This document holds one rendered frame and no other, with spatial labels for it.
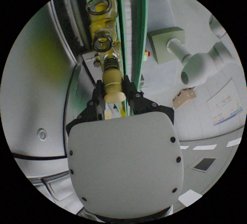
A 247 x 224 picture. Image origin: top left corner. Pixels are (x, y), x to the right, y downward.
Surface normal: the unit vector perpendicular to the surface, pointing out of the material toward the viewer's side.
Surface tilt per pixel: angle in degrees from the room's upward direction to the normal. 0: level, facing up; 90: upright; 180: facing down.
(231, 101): 90
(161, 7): 0
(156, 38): 2
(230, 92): 90
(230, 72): 90
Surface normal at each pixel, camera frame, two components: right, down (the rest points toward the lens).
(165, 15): 0.16, 0.89
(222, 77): -0.99, 0.17
